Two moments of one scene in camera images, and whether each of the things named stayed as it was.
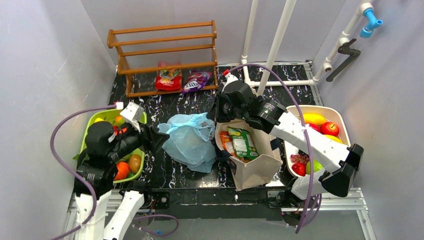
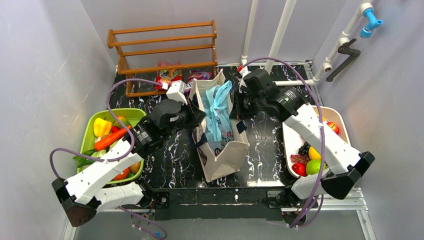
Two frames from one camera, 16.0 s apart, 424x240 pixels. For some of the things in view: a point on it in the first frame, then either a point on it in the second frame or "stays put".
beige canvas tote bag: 250,172 to 219,144
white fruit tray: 331,113 stays put
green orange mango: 119,121 stays put
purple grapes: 299,158 stays put
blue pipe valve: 372,22 stays put
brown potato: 135,163 stays put
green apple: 317,166 stays put
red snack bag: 169,80 stays put
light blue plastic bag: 189,142 to 219,130
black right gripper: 222,108 to 239,108
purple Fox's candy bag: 196,81 stays put
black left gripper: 147,134 to 195,114
